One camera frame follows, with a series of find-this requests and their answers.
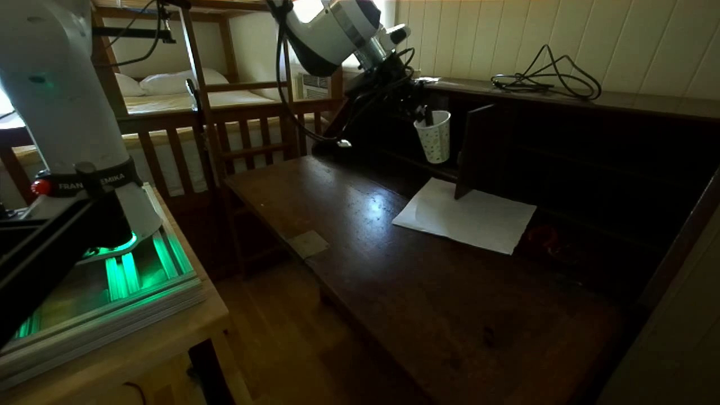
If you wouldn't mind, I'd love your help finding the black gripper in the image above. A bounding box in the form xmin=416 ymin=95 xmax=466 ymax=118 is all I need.
xmin=350 ymin=51 xmax=428 ymax=125

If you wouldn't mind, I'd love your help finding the white dotted paper cup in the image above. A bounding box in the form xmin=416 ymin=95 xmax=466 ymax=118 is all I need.
xmin=411 ymin=108 xmax=454 ymax=166

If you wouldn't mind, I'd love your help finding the small wooden cabinet door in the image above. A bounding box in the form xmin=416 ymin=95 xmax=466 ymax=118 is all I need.
xmin=453 ymin=102 xmax=498 ymax=202

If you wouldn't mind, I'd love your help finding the white paper sheet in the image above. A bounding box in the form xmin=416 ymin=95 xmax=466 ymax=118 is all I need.
xmin=390 ymin=175 xmax=540 ymax=260

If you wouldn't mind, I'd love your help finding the dark wooden slatted chair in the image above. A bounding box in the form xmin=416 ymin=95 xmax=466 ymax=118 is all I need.
xmin=198 ymin=98 xmax=317 ymax=276

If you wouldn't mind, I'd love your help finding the small tan sticky note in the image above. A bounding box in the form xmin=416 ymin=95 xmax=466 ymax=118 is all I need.
xmin=288 ymin=228 xmax=333 ymax=261

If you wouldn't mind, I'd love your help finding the white mattress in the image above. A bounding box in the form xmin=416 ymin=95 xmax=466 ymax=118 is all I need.
xmin=119 ymin=86 xmax=296 ymax=118

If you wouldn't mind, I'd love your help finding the dark wooden secretary desk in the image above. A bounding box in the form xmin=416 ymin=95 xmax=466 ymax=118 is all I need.
xmin=222 ymin=72 xmax=720 ymax=405

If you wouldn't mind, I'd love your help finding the white pillow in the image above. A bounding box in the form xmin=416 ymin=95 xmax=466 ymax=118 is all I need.
xmin=114 ymin=68 xmax=232 ymax=99

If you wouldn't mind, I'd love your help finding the light wooden table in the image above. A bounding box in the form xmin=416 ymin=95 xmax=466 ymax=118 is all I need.
xmin=0 ymin=224 xmax=256 ymax=405

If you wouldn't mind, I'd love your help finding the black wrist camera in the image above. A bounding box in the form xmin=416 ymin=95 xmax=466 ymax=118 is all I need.
xmin=380 ymin=20 xmax=414 ymax=50

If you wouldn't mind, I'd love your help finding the tangled black cable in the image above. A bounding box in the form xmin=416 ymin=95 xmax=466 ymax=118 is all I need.
xmin=491 ymin=44 xmax=605 ymax=103

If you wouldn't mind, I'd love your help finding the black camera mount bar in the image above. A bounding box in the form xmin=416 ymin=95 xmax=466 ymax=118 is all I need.
xmin=93 ymin=0 xmax=183 ymax=47

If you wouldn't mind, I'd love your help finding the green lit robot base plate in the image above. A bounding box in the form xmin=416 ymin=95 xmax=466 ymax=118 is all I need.
xmin=0 ymin=182 xmax=209 ymax=378

